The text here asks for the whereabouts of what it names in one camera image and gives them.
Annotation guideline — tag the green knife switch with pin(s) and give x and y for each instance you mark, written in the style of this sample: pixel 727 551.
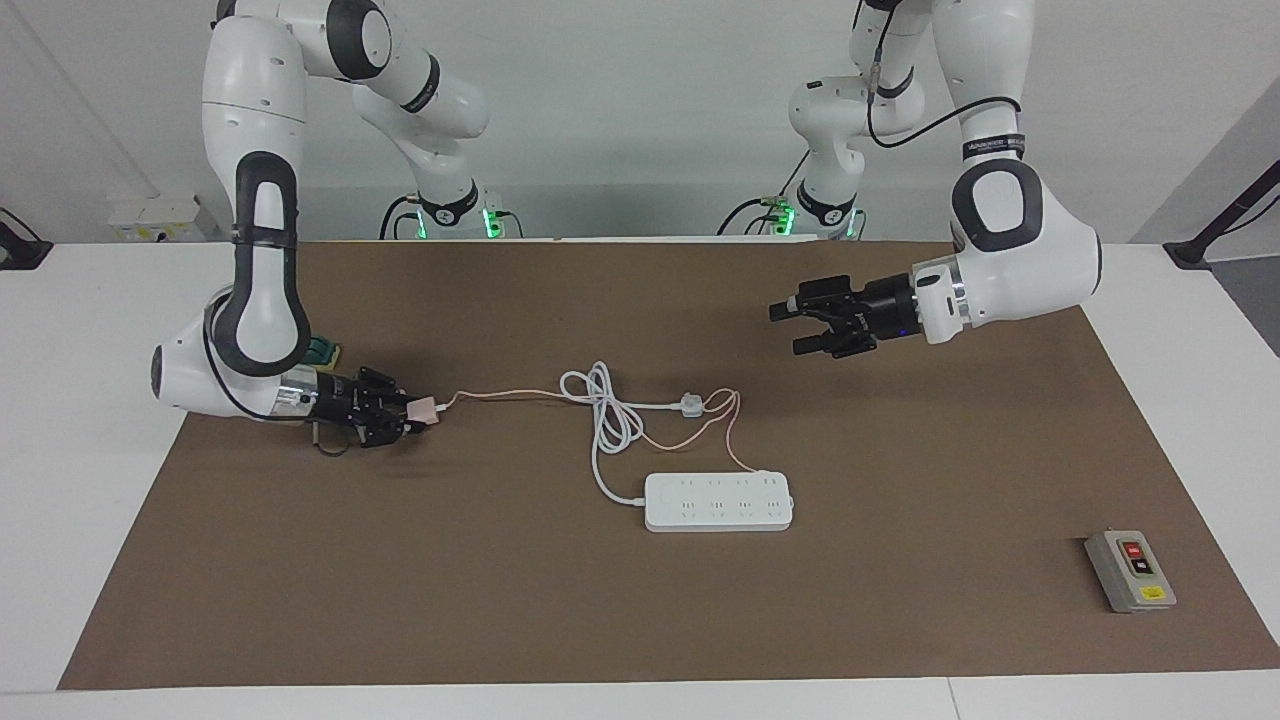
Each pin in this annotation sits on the green knife switch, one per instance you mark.
pixel 325 352

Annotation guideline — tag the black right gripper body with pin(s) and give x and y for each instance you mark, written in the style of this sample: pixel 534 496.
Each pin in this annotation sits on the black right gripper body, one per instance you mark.
pixel 340 400

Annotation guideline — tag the white three-pin plug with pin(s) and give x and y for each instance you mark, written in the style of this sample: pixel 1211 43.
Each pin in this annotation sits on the white three-pin plug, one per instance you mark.
pixel 691 405

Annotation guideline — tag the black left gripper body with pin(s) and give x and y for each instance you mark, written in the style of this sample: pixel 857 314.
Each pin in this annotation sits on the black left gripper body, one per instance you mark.
pixel 893 310

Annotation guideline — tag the white power strip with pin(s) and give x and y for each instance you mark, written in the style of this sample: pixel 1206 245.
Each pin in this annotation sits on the white power strip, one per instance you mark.
pixel 718 502

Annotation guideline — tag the grey on-off switch box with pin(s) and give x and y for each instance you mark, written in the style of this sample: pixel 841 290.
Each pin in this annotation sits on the grey on-off switch box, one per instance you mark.
pixel 1130 570

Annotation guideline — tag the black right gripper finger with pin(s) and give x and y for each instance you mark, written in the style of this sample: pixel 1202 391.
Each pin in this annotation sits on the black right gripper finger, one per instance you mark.
pixel 382 388
pixel 390 430

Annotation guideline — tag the white wall socket box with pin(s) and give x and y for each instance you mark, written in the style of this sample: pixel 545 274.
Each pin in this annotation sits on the white wall socket box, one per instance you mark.
pixel 155 220

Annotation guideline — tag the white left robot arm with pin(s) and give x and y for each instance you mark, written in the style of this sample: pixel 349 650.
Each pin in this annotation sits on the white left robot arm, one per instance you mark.
pixel 1010 230

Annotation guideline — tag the black angled stand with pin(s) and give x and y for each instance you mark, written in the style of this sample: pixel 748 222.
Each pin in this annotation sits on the black angled stand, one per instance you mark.
pixel 1225 215

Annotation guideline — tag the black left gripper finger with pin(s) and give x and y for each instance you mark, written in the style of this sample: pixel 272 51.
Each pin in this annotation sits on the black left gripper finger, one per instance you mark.
pixel 845 340
pixel 825 300

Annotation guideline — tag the black clamp mount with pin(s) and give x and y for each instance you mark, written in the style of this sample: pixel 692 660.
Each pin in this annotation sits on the black clamp mount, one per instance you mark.
pixel 20 250

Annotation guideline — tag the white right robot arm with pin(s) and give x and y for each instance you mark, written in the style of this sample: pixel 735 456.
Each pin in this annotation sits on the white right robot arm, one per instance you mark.
pixel 260 270

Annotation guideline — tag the pink charger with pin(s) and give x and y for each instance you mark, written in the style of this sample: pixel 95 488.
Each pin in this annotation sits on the pink charger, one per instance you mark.
pixel 424 410

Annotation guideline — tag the brown table mat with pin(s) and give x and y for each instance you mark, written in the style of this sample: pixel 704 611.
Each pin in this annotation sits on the brown table mat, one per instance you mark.
pixel 600 600

